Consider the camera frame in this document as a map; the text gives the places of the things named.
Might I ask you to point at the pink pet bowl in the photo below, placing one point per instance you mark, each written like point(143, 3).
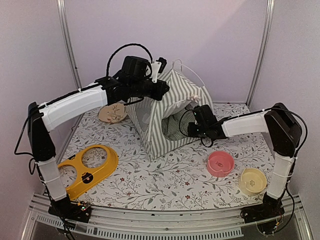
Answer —
point(220, 164)

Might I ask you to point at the right aluminium corner post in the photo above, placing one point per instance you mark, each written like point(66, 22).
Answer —
point(270, 4)

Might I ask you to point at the green striped pet tent fabric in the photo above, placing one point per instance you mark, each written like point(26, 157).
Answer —
point(147, 115)

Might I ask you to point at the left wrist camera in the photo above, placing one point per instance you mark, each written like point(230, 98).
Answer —
point(157, 67)

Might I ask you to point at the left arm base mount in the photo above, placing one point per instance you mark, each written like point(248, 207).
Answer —
point(67, 209)

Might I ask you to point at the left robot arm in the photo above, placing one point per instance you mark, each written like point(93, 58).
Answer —
point(42, 119)

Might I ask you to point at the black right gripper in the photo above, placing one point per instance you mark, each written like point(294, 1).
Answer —
point(191, 132)

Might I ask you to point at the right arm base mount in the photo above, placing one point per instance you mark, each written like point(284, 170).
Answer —
point(269, 208)

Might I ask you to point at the left aluminium corner post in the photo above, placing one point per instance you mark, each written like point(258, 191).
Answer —
point(62, 13)

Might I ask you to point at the cream pet bowl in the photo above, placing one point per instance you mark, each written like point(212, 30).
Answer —
point(252, 182)

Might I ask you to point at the green checkered cushion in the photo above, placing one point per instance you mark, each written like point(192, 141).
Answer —
point(175, 127)

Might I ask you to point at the aluminium corner post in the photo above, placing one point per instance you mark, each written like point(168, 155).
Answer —
point(270, 4)
point(62, 13)

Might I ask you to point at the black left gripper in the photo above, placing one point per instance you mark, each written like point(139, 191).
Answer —
point(161, 92)

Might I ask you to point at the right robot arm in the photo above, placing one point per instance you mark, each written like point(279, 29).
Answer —
point(277, 130)

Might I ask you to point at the front aluminium rail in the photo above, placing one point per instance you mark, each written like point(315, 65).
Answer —
point(107, 223)

